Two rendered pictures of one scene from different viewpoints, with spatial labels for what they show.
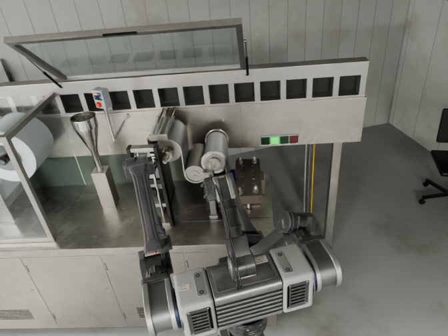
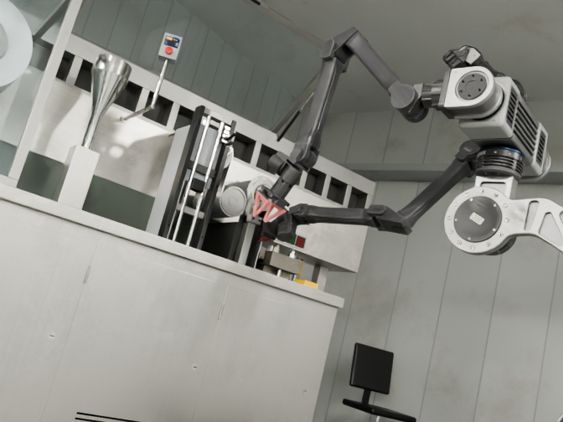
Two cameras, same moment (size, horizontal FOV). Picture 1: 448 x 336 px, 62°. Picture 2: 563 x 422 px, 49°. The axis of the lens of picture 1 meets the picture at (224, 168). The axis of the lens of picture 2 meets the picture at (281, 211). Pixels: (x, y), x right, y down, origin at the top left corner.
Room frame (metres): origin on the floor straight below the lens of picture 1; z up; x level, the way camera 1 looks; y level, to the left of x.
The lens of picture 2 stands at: (-0.28, 1.56, 0.64)
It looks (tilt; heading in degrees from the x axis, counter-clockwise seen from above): 13 degrees up; 321
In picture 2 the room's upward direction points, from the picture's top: 14 degrees clockwise
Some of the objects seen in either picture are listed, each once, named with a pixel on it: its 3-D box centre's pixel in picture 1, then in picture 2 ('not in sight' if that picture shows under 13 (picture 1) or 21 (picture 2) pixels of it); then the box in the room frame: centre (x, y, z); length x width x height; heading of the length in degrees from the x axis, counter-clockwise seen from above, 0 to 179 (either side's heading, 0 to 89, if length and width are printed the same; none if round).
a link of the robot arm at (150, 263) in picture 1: (155, 269); (413, 102); (0.86, 0.26, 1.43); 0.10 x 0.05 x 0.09; 11
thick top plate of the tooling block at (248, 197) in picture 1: (248, 179); (260, 261); (1.90, -0.14, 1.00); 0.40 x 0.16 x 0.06; 174
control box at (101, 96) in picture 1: (101, 98); (170, 48); (1.84, 0.60, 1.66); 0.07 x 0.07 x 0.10; 59
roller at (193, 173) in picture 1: (197, 162); (219, 203); (1.89, 0.16, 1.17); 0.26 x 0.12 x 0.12; 174
